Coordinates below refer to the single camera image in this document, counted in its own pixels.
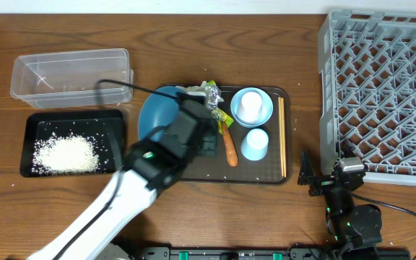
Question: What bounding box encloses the wooden chopstick left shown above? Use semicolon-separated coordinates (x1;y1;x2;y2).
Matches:
278;96;285;178

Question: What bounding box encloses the crumpled white tissue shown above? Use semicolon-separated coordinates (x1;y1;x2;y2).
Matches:
176;86;206;96

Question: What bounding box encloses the pile of white rice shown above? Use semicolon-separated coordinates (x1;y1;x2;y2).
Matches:
28;120;119;177

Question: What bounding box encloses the wooden chopstick right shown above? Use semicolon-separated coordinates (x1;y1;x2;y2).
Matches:
280;97;288;178

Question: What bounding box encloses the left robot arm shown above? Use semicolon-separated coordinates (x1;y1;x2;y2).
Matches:
31;100;217;259

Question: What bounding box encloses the crumpled aluminium foil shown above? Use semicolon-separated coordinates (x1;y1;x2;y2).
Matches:
201;80;224;111

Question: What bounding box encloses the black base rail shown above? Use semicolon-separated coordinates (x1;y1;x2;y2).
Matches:
130;246;411;260

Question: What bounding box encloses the orange carrot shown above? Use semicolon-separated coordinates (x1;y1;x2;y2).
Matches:
221;121;238;167

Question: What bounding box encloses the grey dishwasher rack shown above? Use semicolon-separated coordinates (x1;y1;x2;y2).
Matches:
318;10;416;186

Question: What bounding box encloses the large blue plate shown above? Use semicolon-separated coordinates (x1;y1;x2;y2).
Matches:
138;94;179;140

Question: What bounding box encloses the wooden chopstick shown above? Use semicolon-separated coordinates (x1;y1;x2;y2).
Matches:
278;96;285;178
280;97;288;178

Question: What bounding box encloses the clear plastic bin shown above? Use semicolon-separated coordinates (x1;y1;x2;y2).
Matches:
10;48;134;109

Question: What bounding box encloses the small light blue saucer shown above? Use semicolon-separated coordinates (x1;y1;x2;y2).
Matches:
230;87;273;128

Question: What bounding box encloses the black plastic tray bin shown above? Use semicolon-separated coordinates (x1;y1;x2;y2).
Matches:
19;110;126;178

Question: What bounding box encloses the light blue cup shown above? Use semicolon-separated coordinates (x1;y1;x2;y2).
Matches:
240;129;269;161

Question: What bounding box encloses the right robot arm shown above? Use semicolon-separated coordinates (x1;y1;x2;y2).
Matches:
298;151;382;259

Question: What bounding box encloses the brown serving tray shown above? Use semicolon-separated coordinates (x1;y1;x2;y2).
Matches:
181;86;293;185

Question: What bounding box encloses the white cup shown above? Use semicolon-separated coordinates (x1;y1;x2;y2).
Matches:
237;91;262;124

